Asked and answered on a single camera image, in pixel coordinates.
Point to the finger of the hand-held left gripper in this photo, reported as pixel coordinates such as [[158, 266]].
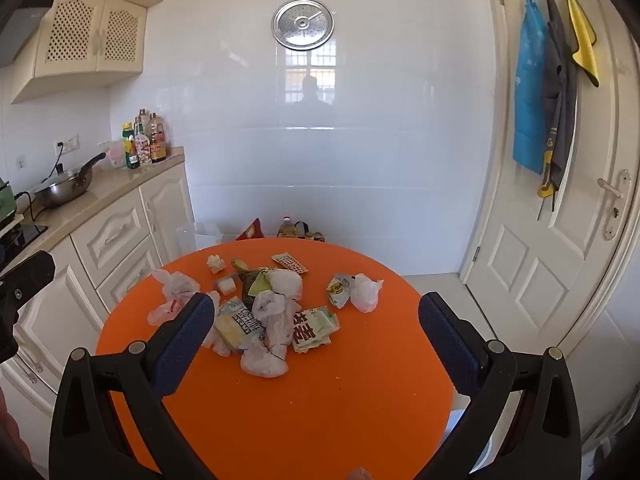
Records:
[[30, 272]]

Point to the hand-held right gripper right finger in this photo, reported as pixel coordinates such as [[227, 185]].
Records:
[[450, 350]]

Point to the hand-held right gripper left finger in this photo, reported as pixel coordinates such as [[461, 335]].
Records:
[[185, 345]]

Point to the white tissue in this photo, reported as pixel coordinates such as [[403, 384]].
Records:
[[215, 262]]

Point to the white yellow snack packet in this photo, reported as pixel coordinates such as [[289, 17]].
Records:
[[338, 290]]

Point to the black cooktop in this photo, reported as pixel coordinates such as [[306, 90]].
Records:
[[20, 237]]

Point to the yellow green food packet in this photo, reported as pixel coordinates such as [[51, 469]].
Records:
[[235, 327]]

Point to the white plastic bag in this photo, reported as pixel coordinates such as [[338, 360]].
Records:
[[366, 292], [289, 282], [172, 292], [272, 317], [262, 362]]

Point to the green kettle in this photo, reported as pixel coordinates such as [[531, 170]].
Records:
[[6, 205]]

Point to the white foam block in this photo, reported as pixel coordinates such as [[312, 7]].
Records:
[[226, 286]]

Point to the dark plastic bag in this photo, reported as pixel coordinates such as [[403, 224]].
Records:
[[249, 290]]

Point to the steel wok pan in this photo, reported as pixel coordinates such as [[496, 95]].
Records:
[[65, 187]]

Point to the cream base cabinets with counter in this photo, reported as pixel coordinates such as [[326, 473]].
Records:
[[115, 230]]

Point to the clear plastic container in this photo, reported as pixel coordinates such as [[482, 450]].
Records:
[[197, 235]]

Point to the green white red-print packet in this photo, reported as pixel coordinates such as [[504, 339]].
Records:
[[312, 327]]

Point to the red bag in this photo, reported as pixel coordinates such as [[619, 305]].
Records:
[[251, 230]]

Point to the red patterned packet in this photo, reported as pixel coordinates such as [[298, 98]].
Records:
[[290, 261]]

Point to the white panel door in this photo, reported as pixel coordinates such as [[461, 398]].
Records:
[[550, 260]]

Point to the orange round table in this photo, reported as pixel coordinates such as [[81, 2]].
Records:
[[325, 410]]

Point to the pink plastic jug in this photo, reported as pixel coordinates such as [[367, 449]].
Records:
[[115, 152]]

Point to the cooking oil bottle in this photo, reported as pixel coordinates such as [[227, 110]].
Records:
[[286, 227]]

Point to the cardboard box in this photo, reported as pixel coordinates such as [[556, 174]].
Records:
[[312, 232]]

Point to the cluster of condiment bottles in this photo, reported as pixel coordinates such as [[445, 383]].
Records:
[[150, 145]]

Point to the range hood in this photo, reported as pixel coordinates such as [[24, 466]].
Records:
[[20, 25]]

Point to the grey hanging apron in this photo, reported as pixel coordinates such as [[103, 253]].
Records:
[[560, 110]]

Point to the blue apron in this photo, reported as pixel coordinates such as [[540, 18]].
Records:
[[530, 85]]

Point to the yellow cloth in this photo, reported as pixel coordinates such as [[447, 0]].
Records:
[[582, 40]]

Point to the round metal lid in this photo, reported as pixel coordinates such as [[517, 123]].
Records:
[[303, 25]]

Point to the white wall outlet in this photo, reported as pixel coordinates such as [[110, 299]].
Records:
[[67, 144]]

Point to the cream lattice wall cabinet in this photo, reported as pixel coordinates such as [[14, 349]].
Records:
[[85, 35]]

